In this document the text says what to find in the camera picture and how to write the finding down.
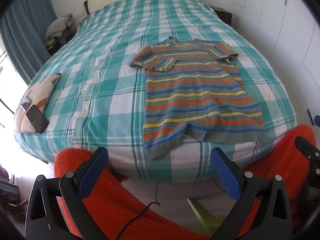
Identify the pile of folded clothes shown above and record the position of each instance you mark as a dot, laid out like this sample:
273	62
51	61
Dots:
58	25

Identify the patterned beige pillow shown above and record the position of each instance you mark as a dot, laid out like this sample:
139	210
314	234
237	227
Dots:
40	90

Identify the light green plastic object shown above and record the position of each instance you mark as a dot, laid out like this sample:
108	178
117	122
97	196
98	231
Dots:
203	212

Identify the white bed base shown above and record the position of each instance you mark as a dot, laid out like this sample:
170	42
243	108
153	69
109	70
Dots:
175	195

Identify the teal plaid bed blanket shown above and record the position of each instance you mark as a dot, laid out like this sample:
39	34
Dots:
100	80

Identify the black smartphone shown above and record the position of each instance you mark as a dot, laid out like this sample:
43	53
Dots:
37	118

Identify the small light phone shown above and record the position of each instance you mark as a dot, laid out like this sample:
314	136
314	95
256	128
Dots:
25	103

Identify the window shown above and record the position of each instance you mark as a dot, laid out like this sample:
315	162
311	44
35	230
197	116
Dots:
5	80

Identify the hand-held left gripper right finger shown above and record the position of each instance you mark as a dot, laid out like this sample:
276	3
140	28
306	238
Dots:
227	177

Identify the white wardrobe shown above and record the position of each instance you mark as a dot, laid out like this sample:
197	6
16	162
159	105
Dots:
287	30

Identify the dark striped cloth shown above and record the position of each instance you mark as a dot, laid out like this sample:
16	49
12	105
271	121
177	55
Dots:
7	192

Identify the blue curtain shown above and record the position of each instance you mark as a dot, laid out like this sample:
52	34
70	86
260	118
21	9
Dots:
25	30

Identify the striped knit t-shirt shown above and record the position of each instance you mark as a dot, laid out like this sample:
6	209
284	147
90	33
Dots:
195	95

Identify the orange fleece clothing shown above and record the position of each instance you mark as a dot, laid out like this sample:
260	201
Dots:
112	205

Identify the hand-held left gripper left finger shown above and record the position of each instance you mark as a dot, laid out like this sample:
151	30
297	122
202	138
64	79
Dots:
91	177

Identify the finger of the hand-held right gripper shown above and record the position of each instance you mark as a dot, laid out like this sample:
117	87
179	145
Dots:
310	117
317	120

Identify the dark wooden nightstand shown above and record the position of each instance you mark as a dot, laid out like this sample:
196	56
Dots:
223	16

